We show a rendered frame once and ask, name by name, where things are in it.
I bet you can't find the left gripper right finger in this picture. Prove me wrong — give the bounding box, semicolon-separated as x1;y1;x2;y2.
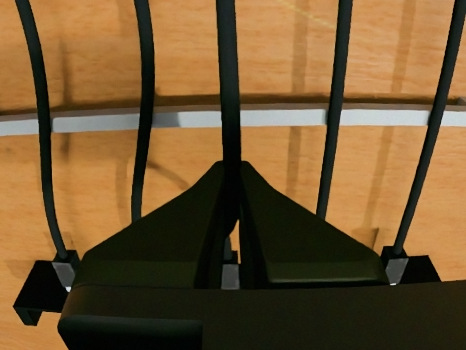
239;160;390;289

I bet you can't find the grey cable plug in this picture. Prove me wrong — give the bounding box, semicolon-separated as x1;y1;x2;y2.
380;245;409;285
221;250;239;289
52;250;81;292

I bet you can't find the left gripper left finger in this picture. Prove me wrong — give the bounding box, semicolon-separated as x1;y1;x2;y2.
70;160;225;289

